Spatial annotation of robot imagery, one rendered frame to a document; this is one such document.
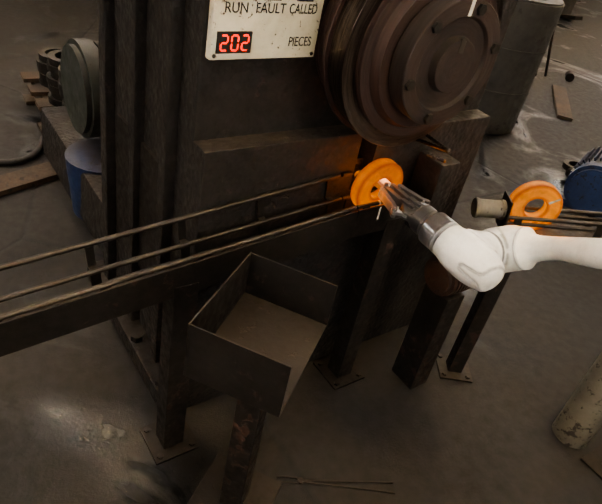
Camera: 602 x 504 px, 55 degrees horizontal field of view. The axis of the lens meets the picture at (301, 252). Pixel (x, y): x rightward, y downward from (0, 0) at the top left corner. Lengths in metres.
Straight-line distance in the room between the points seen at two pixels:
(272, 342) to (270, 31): 0.65
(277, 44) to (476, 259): 0.63
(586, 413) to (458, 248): 0.92
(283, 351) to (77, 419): 0.82
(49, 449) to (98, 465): 0.14
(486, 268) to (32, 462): 1.26
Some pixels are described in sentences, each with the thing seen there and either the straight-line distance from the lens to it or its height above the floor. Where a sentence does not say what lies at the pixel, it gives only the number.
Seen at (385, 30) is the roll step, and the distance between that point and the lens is 1.27.
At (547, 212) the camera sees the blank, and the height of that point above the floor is 0.70.
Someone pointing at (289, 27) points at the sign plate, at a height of 1.13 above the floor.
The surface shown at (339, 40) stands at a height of 1.13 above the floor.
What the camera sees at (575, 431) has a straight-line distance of 2.15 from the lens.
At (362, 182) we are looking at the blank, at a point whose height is 0.78.
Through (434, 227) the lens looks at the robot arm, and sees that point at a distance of 1.40.
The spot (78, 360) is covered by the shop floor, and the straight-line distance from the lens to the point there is 2.00.
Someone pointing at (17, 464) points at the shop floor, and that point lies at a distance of 1.80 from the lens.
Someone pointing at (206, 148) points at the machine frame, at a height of 0.87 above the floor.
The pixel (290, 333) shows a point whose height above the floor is 0.60.
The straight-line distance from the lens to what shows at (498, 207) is 1.80.
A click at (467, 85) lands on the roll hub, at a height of 1.06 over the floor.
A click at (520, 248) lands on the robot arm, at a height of 0.78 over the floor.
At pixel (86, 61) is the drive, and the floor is 0.64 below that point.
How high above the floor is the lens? 1.46
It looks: 35 degrees down
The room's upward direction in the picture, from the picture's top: 13 degrees clockwise
